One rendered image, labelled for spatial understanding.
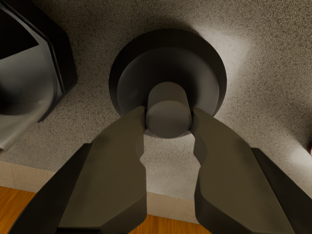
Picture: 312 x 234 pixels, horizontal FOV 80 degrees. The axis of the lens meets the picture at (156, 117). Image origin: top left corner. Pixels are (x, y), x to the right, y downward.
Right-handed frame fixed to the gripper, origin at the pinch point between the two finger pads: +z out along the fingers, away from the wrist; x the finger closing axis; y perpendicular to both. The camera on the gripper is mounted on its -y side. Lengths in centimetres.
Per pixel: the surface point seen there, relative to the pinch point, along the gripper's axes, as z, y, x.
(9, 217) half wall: 74, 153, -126
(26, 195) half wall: 95, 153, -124
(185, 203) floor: 99, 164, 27
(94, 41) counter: 5.4, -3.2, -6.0
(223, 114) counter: 5.4, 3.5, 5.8
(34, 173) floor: 99, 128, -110
